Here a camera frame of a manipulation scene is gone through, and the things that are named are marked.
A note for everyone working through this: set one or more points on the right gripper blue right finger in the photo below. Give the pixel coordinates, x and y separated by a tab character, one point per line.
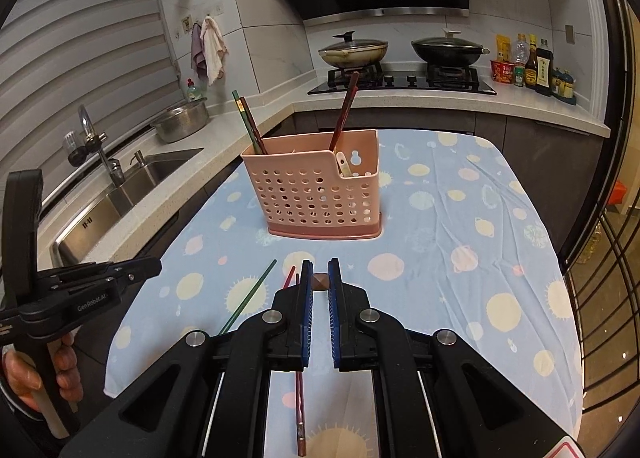
335	299

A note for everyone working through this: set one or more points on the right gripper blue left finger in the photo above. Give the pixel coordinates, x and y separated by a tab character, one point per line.
305	285

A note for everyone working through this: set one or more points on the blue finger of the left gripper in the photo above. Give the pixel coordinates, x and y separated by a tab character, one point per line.
135	271

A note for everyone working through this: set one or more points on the maroon chopstick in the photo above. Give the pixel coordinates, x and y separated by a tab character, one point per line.
300	415

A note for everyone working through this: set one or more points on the dark red chopstick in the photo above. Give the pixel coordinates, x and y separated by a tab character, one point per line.
258	137

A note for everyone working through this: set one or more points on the chrome kitchen faucet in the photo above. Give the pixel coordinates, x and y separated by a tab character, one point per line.
79	148

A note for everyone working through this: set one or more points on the person's left hand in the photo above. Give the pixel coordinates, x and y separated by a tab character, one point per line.
24	379

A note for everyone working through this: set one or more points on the red chopstick on table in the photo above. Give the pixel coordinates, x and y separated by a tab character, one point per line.
291	275

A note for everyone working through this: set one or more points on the stainless steel sink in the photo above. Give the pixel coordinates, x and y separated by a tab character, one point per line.
90	225

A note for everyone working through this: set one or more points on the green chopstick on table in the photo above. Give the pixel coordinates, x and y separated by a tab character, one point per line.
246	297

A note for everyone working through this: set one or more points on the pink perforated utensil holder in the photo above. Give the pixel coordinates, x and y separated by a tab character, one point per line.
307	191

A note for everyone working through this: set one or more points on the blue planet pattern tablecloth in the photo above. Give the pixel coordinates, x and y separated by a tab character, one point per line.
461	247

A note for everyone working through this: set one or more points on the stainless steel bowl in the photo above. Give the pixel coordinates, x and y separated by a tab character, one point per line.
179	122

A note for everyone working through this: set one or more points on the green chopstick in holder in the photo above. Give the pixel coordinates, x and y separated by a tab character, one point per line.
239	106

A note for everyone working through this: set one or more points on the green dish soap bottle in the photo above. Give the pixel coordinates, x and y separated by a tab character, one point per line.
192	91

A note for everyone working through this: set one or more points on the purple hanging cloth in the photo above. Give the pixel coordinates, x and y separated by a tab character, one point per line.
198	61

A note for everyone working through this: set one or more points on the beige wok with lid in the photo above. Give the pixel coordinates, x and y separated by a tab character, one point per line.
351	53

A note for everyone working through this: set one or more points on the black gas cooktop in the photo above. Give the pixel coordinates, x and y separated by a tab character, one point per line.
376	77

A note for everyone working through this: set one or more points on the white pink hanging towel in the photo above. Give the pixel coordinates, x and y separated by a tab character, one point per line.
214	49

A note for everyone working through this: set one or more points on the white window blind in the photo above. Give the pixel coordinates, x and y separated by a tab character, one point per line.
110	56

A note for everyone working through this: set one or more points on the black frying pan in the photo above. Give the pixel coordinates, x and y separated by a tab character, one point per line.
448	50

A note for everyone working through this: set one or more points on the red instant noodle cup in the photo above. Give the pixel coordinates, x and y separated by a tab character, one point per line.
502	71

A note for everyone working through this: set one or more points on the small green cap jar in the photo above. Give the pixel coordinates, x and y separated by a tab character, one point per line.
519	75

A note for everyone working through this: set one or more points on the dark soy sauce bottle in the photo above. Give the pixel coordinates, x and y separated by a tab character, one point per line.
531	64

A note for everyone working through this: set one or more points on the yellow seasoning packet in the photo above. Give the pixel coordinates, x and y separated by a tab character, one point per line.
503	48

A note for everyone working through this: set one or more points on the clear plastic bottle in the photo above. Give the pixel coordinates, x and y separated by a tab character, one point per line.
520	50

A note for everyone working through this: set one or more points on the small teal jar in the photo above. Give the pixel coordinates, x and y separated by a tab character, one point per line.
562	86

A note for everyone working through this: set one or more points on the black vinegar bottle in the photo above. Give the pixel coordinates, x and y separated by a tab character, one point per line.
544	58

